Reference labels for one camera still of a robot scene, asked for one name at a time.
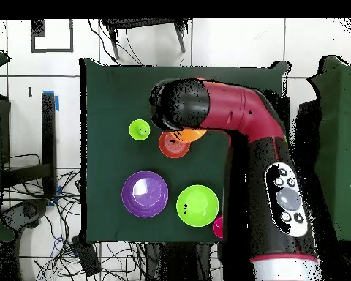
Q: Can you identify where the large orange bowl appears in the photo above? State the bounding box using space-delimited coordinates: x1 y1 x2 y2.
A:
170 77 208 144

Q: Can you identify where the red-orange bowl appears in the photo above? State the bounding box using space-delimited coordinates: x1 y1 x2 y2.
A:
158 130 191 160

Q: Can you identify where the lime green smooth cup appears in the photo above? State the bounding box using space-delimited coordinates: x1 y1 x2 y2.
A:
128 119 151 142

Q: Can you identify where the purple bowl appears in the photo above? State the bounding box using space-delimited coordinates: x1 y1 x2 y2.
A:
121 171 170 219

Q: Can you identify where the green bowl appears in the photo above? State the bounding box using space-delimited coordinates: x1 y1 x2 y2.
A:
175 184 220 228

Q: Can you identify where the dark green tablecloth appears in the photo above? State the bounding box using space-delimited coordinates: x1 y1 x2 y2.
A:
79 57 290 244

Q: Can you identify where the red cup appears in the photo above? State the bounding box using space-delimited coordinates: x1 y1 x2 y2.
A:
212 215 224 239

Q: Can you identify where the blue tape strip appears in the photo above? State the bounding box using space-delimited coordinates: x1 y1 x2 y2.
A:
42 89 60 112

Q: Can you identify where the black power adapter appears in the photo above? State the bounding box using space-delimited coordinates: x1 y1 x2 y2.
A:
70 235 102 277

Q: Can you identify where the black office chair base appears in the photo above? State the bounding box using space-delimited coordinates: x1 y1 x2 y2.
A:
1 198 50 235

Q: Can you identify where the black table frame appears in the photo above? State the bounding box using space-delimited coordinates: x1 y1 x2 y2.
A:
1 92 57 200

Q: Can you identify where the black camera stand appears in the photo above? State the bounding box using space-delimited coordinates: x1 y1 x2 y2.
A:
100 18 191 61

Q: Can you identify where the floor cable tangle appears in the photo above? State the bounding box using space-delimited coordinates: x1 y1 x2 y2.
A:
5 153 148 281

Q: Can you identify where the grey square floor frame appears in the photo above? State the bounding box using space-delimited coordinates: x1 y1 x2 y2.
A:
31 19 75 53

